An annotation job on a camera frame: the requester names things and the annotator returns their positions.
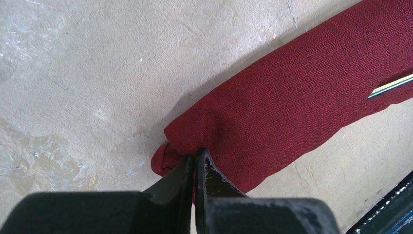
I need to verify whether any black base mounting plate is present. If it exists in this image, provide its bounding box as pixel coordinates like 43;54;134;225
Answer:
347;173;413;234

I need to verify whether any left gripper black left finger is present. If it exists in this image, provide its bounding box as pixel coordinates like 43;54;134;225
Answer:
0;156;194;234

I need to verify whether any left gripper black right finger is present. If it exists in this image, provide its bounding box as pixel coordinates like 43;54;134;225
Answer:
195;149;339;234

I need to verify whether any dark red cloth napkin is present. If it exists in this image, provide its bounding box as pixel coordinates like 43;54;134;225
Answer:
151;0;413;193

